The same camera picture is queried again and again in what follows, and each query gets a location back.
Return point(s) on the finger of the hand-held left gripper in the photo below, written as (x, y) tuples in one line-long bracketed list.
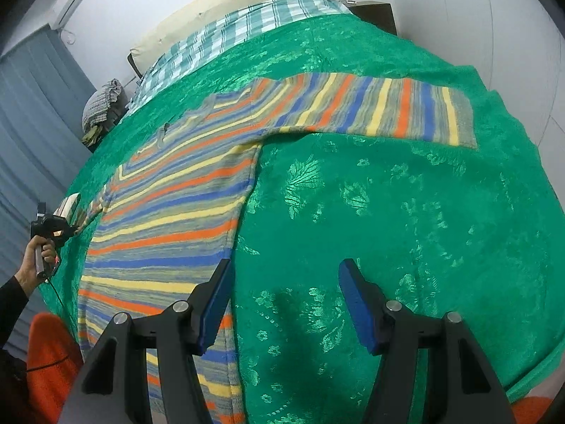
[(78, 227)]

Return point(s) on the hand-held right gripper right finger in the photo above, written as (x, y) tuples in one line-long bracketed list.
[(357, 305)]

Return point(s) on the striped knitted sweater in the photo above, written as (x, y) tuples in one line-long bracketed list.
[(176, 212)]

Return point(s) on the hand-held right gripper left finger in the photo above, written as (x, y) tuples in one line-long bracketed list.
[(216, 305)]

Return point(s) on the grey checked cloth bundle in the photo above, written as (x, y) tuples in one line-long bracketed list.
[(103, 97)]

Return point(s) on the green patterned blanket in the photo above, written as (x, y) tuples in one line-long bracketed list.
[(353, 229)]

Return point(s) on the person's left hand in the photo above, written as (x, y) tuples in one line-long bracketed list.
[(31, 267)]

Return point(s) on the black bed frame corner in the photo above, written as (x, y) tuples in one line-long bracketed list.
[(133, 65)]

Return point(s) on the orange cloth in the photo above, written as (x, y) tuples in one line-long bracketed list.
[(53, 384), (536, 410)]

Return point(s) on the dark wooden nightstand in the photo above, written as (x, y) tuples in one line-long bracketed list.
[(375, 13)]

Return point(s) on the printed flat package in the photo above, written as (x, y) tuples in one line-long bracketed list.
[(68, 205)]

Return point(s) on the grey curtain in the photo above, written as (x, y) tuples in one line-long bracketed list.
[(35, 119)]

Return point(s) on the dark yellow-green cloth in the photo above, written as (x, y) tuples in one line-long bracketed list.
[(92, 136)]

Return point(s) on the teal checked bed sheet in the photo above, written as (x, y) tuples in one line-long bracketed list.
[(247, 22)]

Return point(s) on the person's left forearm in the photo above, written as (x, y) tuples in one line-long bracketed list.
[(11, 304)]

